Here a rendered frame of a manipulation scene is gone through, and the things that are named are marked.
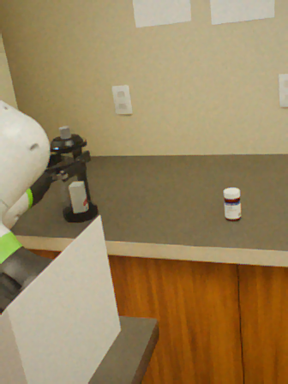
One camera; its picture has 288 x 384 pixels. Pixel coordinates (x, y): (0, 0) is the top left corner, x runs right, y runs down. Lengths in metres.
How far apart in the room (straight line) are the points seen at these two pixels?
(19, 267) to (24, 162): 0.16
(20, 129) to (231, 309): 0.74
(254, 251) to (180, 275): 0.22
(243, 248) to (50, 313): 0.58
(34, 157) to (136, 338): 0.37
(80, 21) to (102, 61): 0.17
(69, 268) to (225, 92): 1.18
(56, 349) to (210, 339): 0.69
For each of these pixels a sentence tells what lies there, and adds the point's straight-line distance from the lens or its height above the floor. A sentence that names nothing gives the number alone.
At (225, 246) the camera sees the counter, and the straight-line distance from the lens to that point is 1.14.
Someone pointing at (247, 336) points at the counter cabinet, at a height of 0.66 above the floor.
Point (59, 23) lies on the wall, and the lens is 1.95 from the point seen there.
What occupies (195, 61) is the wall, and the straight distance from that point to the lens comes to 1.76.
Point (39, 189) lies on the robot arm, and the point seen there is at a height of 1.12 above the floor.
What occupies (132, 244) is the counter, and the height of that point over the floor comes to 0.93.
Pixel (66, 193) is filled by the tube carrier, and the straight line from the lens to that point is 1.34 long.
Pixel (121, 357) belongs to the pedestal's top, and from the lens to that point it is 0.85.
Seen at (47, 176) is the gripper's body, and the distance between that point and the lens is 1.18.
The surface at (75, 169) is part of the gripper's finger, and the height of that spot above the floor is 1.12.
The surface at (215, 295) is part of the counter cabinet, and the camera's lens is 1.24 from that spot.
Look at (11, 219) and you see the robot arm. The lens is 1.04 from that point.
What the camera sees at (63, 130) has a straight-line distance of 1.31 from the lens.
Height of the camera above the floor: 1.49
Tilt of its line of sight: 21 degrees down
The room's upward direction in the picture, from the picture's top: 8 degrees counter-clockwise
